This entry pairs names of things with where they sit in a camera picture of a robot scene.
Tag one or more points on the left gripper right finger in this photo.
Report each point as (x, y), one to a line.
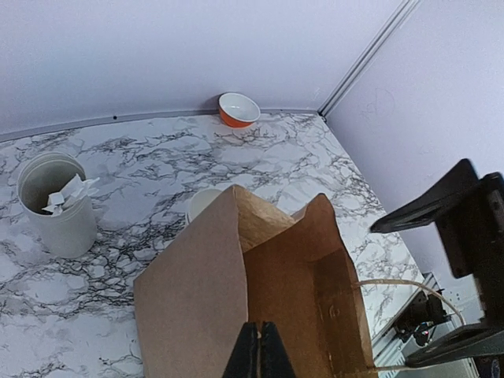
(273, 359)

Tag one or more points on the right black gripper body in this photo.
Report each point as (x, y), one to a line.
(471, 229)

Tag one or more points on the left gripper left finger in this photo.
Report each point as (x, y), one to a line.
(243, 361)

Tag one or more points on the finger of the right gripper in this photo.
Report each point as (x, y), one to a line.
(422, 211)
(459, 344)

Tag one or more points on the brown paper bag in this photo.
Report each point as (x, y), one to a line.
(243, 260)

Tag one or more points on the stack of white paper cups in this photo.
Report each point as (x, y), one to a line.
(199, 202)

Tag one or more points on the orange bowl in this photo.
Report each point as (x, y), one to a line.
(237, 110)

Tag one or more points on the white canister with stirrers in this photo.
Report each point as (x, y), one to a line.
(55, 193)

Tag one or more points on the right aluminium frame post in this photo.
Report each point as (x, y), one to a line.
(364, 60)

